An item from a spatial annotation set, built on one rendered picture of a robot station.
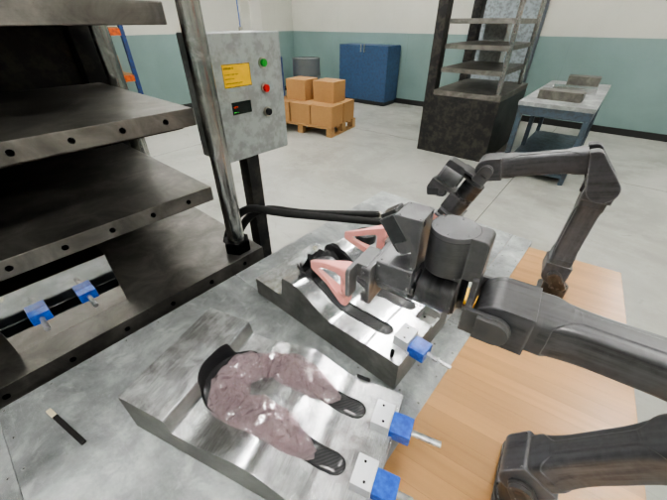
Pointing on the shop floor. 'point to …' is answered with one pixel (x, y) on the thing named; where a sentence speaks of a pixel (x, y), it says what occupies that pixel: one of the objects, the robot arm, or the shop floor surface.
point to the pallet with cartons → (319, 104)
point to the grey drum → (306, 66)
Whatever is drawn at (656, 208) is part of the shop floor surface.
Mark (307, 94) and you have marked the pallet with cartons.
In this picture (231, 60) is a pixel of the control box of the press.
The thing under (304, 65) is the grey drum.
